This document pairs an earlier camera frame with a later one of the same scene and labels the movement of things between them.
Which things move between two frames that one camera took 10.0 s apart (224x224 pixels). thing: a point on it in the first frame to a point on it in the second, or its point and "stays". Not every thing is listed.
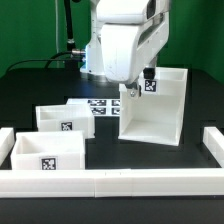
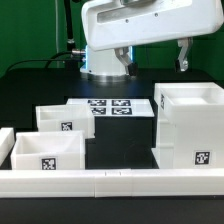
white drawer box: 66,118 stays
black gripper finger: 149,72 to 185,45
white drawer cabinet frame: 151,106 to 190,125
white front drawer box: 49,150 stays
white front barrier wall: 110,183 stays
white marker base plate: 100,107 stays
